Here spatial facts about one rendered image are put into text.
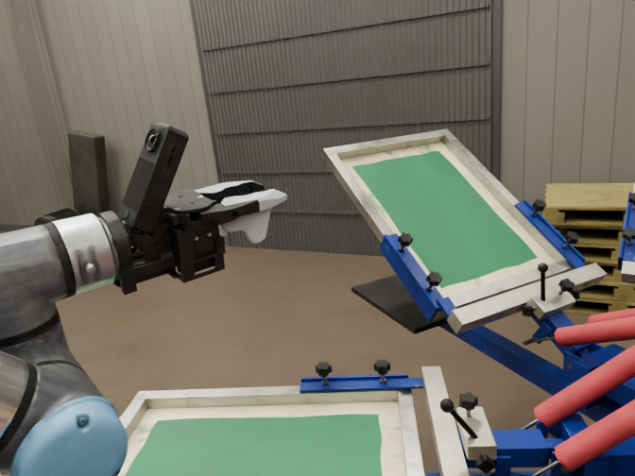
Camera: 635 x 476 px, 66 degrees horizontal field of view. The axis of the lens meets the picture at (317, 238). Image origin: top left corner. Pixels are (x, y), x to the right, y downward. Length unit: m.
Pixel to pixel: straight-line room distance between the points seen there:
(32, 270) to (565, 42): 4.42
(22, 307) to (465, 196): 1.63
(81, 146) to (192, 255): 6.35
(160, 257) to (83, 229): 0.09
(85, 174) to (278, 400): 5.77
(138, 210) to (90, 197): 6.47
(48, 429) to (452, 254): 1.43
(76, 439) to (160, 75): 6.02
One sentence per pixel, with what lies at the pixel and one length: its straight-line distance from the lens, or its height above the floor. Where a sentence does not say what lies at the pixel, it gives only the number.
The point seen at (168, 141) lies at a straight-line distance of 0.52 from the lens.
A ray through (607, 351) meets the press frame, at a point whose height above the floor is 1.05.
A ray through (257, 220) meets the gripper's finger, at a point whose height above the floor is 1.65.
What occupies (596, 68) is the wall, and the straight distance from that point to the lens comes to 4.65.
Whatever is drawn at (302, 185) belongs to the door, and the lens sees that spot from 5.35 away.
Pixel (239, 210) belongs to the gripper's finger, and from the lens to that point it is 0.55.
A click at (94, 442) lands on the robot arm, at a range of 0.41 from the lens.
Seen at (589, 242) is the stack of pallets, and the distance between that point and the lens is 3.90.
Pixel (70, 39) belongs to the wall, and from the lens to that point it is 7.36.
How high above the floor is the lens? 1.80
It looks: 17 degrees down
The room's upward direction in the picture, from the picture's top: 6 degrees counter-clockwise
